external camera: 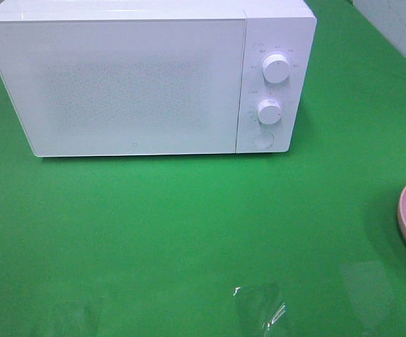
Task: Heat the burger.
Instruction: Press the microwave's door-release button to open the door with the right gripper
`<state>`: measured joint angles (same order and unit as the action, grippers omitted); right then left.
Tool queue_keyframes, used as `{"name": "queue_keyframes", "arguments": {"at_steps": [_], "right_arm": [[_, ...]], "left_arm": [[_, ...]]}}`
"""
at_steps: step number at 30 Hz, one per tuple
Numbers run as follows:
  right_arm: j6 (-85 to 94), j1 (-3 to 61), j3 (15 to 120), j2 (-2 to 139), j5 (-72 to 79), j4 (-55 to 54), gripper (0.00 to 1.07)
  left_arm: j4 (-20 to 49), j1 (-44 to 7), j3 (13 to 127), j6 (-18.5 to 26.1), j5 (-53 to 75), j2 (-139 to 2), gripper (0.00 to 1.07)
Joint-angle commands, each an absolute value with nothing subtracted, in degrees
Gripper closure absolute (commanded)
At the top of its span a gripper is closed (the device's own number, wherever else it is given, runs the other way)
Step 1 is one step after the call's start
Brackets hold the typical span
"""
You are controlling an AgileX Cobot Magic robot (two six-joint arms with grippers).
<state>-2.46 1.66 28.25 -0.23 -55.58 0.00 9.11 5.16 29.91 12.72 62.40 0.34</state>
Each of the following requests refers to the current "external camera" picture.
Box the round white door button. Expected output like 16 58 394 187
253 131 274 149

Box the white microwave door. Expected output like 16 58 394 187
0 19 245 157

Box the lower white dial knob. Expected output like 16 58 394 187
257 99 283 125

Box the white dial knob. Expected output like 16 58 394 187
257 99 283 125
261 53 291 84

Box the upper white dial knob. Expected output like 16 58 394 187
261 53 291 84

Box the green table cover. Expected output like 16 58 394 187
0 1 406 336

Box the white microwave oven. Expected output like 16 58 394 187
0 1 317 154

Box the clear tape patch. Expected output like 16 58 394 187
233 282 291 336

